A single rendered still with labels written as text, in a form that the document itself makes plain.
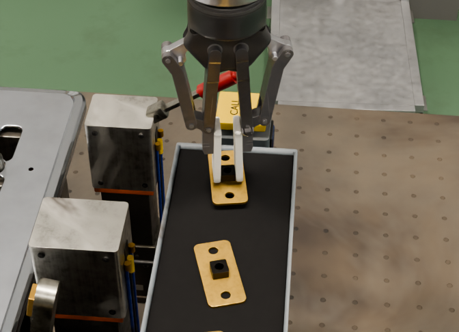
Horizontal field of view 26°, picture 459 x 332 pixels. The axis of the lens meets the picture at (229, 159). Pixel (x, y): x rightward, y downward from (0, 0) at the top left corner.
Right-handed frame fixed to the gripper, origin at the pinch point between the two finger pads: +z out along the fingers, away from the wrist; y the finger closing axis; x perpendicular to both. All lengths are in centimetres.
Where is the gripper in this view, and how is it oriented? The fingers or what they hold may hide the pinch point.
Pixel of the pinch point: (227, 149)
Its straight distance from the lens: 106.1
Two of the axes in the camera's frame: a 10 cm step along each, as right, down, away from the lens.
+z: 0.0, 7.4, 6.7
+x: 0.8, 6.7, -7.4
